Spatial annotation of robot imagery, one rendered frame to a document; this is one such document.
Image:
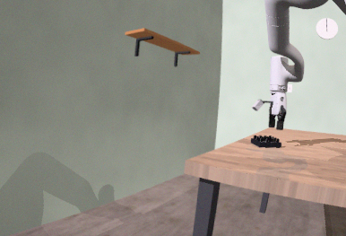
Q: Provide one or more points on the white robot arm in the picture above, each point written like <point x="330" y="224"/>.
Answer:
<point x="278" y="28"/>

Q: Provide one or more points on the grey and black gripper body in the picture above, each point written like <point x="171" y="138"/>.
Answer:
<point x="278" y="98"/>

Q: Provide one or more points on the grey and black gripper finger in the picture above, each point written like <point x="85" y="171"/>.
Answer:
<point x="271" y="120"/>
<point x="281" y="118"/>

